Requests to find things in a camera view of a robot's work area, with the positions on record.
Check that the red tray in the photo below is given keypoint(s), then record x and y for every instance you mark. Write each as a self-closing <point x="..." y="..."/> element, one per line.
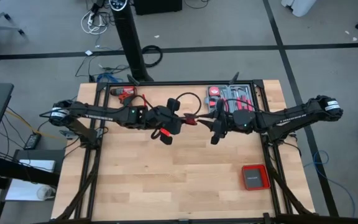
<point x="244" y="186"/>

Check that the grey flat box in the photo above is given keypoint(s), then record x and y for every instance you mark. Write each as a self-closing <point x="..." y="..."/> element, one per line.
<point x="255" y="179"/>

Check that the white box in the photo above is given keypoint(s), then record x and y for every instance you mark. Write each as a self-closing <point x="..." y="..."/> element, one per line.
<point x="37" y="165"/>

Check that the black tower fan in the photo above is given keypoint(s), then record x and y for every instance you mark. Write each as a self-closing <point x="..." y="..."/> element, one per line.
<point x="129" y="37"/>

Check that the black power adapter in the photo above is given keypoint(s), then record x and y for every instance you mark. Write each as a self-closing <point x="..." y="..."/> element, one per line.
<point x="32" y="141"/>

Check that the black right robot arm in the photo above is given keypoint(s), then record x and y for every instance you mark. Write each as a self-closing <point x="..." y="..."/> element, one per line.
<point x="291" y="116"/>

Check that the black cabinet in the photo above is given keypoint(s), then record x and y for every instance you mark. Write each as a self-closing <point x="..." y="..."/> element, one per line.
<point x="157" y="6"/>

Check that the white power strip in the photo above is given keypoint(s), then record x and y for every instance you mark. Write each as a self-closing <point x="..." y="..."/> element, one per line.
<point x="89" y="21"/>

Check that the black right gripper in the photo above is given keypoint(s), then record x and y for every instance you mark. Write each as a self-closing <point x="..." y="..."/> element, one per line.
<point x="224" y="123"/>

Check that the clear plastic cup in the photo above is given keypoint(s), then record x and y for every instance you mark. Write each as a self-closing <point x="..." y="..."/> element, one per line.
<point x="46" y="193"/>

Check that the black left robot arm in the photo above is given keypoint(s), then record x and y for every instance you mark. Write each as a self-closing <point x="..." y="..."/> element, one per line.
<point x="98" y="115"/>

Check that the steel claw hammer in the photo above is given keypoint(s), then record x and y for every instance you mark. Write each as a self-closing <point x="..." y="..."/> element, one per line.
<point x="238" y="90"/>

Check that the red tag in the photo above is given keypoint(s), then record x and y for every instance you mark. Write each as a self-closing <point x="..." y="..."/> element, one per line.
<point x="165" y="132"/>

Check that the red tape measure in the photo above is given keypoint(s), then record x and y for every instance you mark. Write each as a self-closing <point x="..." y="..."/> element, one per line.
<point x="214" y="91"/>

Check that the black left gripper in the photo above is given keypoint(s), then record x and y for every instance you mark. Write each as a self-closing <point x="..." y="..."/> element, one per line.
<point x="163" y="119"/>

